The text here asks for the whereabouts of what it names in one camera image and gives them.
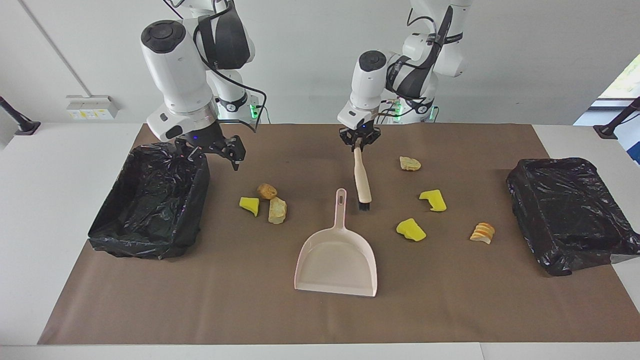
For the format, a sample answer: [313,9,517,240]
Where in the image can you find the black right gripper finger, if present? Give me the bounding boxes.
[221,134,246,172]
[175,142,207,163]

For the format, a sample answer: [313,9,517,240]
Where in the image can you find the pink hand brush black bristles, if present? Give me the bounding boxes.
[353,145,373,211]

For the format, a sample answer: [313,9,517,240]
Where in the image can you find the small yellow sponge piece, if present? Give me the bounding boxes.
[239,196,261,217]

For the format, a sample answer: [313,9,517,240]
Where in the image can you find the beige bread chunk toy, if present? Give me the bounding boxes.
[268,196,288,225]

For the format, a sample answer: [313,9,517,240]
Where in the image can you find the notched yellow sponge piece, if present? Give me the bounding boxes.
[419,189,448,212]

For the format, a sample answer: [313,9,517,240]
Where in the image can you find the pink plastic dustpan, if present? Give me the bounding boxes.
[294,188,378,298]

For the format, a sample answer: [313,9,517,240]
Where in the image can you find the orange sliced bread toy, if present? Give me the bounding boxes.
[470,222,496,245]

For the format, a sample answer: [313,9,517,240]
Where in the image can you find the bin lined with black bag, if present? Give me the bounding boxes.
[506,157,640,277]
[87,142,211,260]

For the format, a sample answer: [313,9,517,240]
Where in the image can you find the brown paper table mat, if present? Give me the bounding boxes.
[37,123,640,346]

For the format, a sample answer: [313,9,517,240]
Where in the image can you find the bright window opening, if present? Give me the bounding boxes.
[597,54,640,101]

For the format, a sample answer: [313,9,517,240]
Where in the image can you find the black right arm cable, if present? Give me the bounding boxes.
[162,0,268,133]

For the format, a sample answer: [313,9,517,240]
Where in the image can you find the white wall socket box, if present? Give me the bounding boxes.
[66,95,119,121]

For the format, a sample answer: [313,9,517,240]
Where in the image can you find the white wall cable conduit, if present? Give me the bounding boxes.
[19,0,94,97]

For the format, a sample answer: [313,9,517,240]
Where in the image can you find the black camera stand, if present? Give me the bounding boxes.
[0,96,42,136]
[593,96,640,140]

